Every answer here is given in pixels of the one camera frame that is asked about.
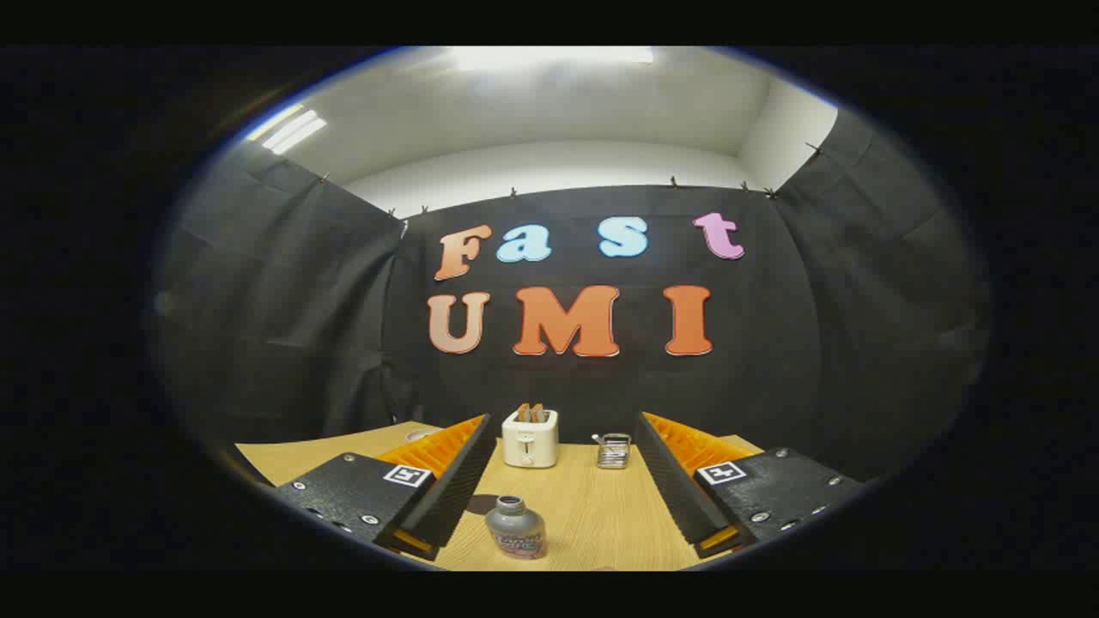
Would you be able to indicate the white utensil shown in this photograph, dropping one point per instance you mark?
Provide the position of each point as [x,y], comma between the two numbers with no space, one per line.
[599,441]

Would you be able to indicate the wooden table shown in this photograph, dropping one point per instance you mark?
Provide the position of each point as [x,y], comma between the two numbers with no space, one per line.
[592,515]

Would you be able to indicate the small ceiling light panel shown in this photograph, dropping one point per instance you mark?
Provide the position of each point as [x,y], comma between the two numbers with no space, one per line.
[288,130]

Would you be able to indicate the dark round coaster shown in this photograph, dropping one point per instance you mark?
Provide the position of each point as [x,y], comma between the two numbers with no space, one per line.
[481,505]

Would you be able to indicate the silver juice bottle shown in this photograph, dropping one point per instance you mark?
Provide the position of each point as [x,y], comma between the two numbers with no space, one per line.
[513,525]

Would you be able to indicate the black backdrop cloth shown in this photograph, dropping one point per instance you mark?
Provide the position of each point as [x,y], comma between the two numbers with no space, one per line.
[773,343]

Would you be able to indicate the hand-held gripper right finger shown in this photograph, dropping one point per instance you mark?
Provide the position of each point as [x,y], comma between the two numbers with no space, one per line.
[674,489]

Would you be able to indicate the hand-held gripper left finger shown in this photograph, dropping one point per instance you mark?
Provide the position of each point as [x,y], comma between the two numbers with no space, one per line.
[459,489]

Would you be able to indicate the white toaster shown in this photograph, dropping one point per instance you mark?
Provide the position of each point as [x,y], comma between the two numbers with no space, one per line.
[530,445]

